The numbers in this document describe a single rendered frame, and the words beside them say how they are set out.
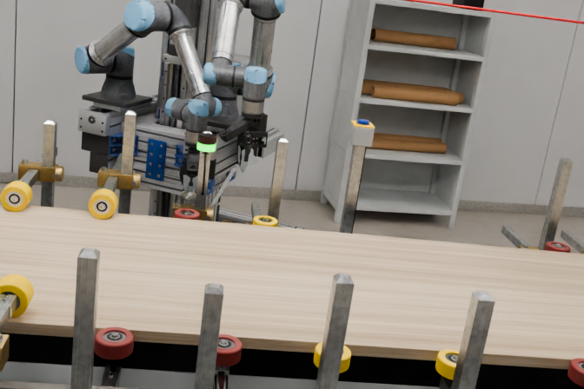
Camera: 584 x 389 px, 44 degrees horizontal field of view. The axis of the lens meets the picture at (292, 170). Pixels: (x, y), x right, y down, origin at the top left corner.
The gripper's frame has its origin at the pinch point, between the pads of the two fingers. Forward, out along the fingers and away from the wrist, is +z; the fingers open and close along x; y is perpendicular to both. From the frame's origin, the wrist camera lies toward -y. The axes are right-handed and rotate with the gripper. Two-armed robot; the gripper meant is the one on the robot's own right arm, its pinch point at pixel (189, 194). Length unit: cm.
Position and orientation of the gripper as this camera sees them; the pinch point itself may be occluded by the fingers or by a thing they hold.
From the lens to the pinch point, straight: 272.3
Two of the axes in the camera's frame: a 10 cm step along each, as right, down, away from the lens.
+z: -1.3, 9.5, 2.9
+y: -1.0, -3.1, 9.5
